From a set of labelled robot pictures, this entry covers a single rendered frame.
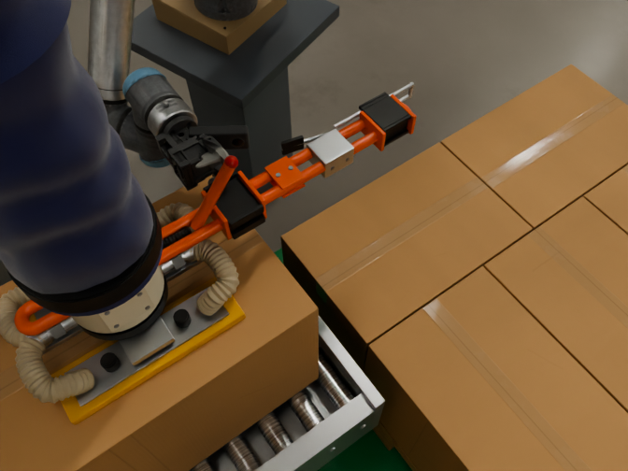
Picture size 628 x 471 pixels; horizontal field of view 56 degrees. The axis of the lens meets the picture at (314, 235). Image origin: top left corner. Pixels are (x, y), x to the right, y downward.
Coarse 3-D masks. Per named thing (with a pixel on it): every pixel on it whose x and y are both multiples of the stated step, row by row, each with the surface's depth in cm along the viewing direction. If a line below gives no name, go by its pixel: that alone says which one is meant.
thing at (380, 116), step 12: (372, 108) 117; (384, 108) 117; (396, 108) 117; (372, 120) 115; (384, 120) 115; (396, 120) 115; (408, 120) 118; (384, 132) 114; (396, 132) 118; (408, 132) 120; (384, 144) 116
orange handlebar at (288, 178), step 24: (360, 120) 117; (360, 144) 114; (264, 168) 111; (288, 168) 110; (312, 168) 111; (264, 192) 109; (288, 192) 110; (192, 216) 106; (192, 240) 103; (24, 312) 96
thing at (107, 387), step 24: (168, 312) 108; (192, 312) 108; (216, 312) 108; (240, 312) 109; (192, 336) 106; (96, 360) 104; (120, 360) 104; (144, 360) 104; (168, 360) 104; (96, 384) 101; (120, 384) 102; (72, 408) 100; (96, 408) 100
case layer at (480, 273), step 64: (512, 128) 188; (576, 128) 188; (384, 192) 176; (448, 192) 175; (512, 192) 175; (576, 192) 175; (320, 256) 164; (384, 256) 164; (448, 256) 164; (512, 256) 164; (576, 256) 163; (384, 320) 154; (448, 320) 154; (512, 320) 154; (576, 320) 153; (384, 384) 156; (448, 384) 145; (512, 384) 145; (576, 384) 144; (448, 448) 138; (512, 448) 137; (576, 448) 137
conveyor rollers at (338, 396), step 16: (320, 352) 150; (320, 368) 147; (320, 384) 147; (336, 384) 144; (288, 400) 144; (304, 400) 143; (336, 400) 143; (272, 416) 141; (304, 416) 141; (320, 416) 141; (272, 432) 139; (224, 448) 138; (240, 448) 137; (272, 448) 138; (208, 464) 136; (240, 464) 135; (256, 464) 135
